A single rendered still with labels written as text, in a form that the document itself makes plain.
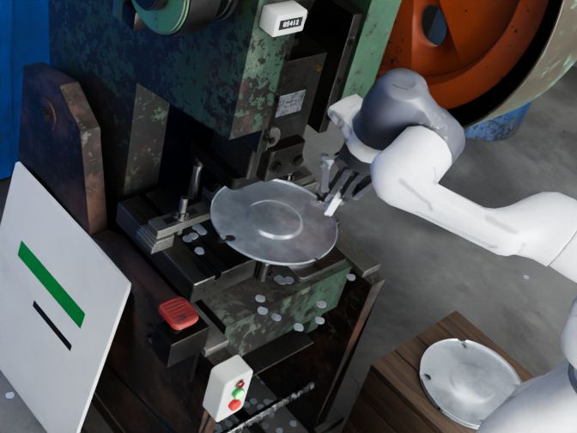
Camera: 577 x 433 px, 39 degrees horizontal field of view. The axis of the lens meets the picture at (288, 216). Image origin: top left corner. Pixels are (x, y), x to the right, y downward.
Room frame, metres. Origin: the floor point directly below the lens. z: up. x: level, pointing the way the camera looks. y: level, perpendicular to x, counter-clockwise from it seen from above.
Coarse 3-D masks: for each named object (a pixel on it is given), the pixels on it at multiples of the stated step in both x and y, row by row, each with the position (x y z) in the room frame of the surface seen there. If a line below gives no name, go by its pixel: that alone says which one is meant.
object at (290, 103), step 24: (312, 48) 1.48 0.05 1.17; (288, 72) 1.40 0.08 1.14; (312, 72) 1.46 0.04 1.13; (288, 96) 1.42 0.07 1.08; (312, 96) 1.48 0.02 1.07; (288, 120) 1.43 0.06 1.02; (216, 144) 1.43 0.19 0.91; (240, 144) 1.39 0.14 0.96; (288, 144) 1.41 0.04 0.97; (240, 168) 1.38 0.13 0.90; (264, 168) 1.37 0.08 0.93; (288, 168) 1.42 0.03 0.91
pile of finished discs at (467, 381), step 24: (432, 360) 1.53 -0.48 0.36; (456, 360) 1.56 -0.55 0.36; (480, 360) 1.58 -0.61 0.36; (504, 360) 1.61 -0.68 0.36; (432, 384) 1.45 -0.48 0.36; (456, 384) 1.47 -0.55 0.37; (480, 384) 1.49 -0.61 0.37; (504, 384) 1.52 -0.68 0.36; (456, 408) 1.39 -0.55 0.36; (480, 408) 1.42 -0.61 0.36
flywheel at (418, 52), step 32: (416, 0) 1.73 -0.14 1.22; (448, 0) 1.69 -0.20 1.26; (480, 0) 1.64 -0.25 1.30; (512, 0) 1.60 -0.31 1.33; (544, 0) 1.52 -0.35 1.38; (416, 32) 1.73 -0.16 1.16; (448, 32) 1.67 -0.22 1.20; (480, 32) 1.62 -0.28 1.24; (512, 32) 1.54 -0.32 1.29; (544, 32) 1.54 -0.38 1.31; (384, 64) 1.75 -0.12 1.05; (416, 64) 1.70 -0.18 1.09; (448, 64) 1.65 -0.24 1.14; (480, 64) 1.57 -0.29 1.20; (512, 64) 1.53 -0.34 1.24; (448, 96) 1.59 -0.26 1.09; (480, 96) 1.56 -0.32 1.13
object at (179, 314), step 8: (176, 296) 1.11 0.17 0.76; (168, 304) 1.08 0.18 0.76; (176, 304) 1.09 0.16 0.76; (184, 304) 1.10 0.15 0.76; (160, 312) 1.07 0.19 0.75; (168, 312) 1.07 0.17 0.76; (176, 312) 1.07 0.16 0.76; (184, 312) 1.08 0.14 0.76; (192, 312) 1.08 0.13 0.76; (168, 320) 1.05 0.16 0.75; (176, 320) 1.05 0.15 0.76; (184, 320) 1.06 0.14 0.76; (192, 320) 1.06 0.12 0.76; (176, 328) 1.04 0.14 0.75
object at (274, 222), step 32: (224, 192) 1.44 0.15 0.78; (256, 192) 1.48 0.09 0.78; (288, 192) 1.51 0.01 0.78; (224, 224) 1.34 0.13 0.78; (256, 224) 1.36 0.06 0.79; (288, 224) 1.39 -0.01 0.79; (320, 224) 1.43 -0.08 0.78; (256, 256) 1.27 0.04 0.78; (288, 256) 1.29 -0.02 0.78; (320, 256) 1.32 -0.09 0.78
